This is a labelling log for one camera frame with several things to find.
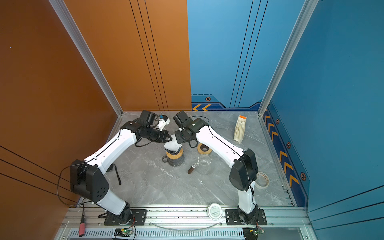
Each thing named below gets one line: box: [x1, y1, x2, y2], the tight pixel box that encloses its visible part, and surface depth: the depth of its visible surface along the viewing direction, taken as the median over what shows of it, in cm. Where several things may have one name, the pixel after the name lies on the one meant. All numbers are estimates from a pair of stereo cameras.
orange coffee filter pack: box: [233, 115, 247, 145], surface depth 102 cm
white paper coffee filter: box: [164, 137, 183, 154], surface depth 84 cm
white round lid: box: [207, 203, 223, 221], surface depth 71 cm
